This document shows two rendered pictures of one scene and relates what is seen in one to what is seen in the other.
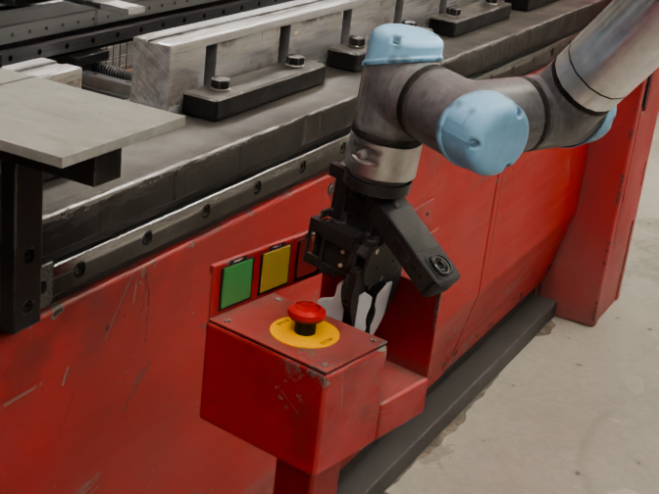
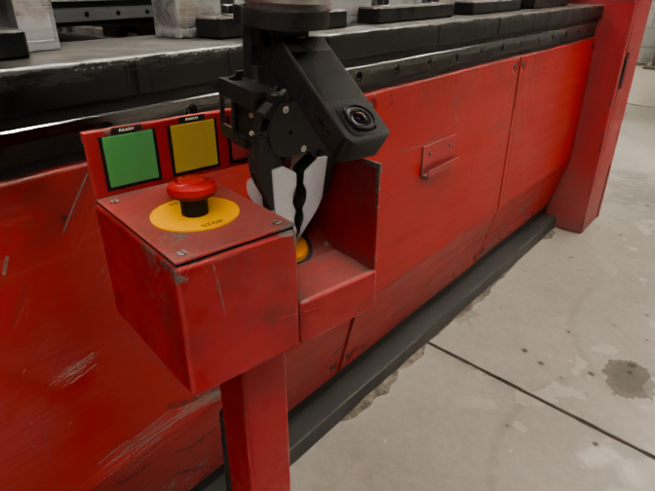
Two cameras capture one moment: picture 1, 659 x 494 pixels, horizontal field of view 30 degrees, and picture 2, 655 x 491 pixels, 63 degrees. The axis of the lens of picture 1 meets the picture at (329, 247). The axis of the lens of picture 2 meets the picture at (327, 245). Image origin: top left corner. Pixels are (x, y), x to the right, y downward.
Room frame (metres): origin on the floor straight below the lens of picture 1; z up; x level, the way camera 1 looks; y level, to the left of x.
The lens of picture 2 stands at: (0.77, -0.19, 0.95)
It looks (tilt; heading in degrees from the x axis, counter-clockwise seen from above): 26 degrees down; 14
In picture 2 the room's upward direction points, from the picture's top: straight up
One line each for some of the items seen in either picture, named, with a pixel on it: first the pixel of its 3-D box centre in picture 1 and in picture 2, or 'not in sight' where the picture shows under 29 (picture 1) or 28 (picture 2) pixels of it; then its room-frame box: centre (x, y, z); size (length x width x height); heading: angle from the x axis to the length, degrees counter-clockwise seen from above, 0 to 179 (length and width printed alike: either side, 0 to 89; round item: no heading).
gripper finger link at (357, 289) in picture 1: (358, 288); (274, 161); (1.20, -0.04, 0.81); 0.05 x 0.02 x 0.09; 145
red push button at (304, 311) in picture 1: (305, 321); (193, 200); (1.14, 0.02, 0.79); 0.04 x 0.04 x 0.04
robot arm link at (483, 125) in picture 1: (476, 120); not in sight; (1.15, -0.13, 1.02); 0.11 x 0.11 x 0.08; 39
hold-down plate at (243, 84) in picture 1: (258, 87); (279, 21); (1.68, 0.12, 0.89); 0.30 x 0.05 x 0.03; 154
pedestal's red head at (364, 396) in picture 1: (322, 342); (240, 227); (1.18, 0.00, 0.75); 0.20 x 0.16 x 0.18; 145
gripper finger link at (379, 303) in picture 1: (356, 308); (293, 191); (1.24, -0.04, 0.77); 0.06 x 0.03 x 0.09; 55
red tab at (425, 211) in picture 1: (418, 227); (442, 155); (2.01, -0.15, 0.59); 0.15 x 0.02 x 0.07; 154
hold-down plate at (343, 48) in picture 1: (382, 46); (408, 12); (2.04, -0.05, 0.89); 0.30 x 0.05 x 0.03; 154
